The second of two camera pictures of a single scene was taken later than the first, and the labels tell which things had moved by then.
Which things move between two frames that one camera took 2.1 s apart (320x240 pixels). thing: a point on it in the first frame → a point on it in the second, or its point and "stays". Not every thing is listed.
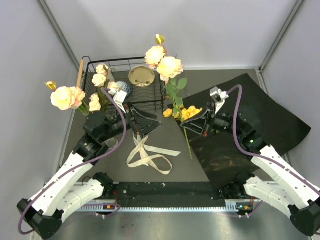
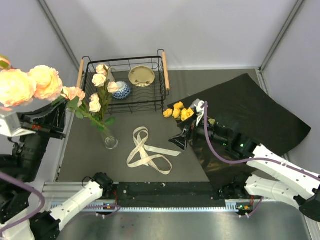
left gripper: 148,124 → 53,114
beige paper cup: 111,78 stays
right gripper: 199,126 → 180,140
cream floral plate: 141,76 stays
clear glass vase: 111,143 stays
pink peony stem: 168,69 → 20,87
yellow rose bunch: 186,113 stays
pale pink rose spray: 100,103 stays
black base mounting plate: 168,194 stays
